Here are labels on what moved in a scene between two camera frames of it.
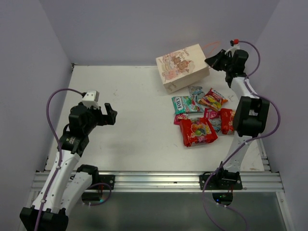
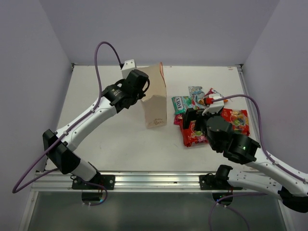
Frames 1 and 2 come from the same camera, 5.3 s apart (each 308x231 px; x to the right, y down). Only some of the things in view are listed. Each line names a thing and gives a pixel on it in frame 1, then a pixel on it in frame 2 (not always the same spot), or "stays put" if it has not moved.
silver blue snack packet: x=196 y=92 stays put
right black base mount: x=223 y=180 stays put
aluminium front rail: x=176 y=181 stays put
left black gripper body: x=98 y=120 → x=140 y=94
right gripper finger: x=219 y=66 → x=189 y=115
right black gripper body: x=229 y=67 → x=200 y=120
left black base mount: x=98 y=183 stays put
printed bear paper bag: x=181 y=68 → x=154 y=102
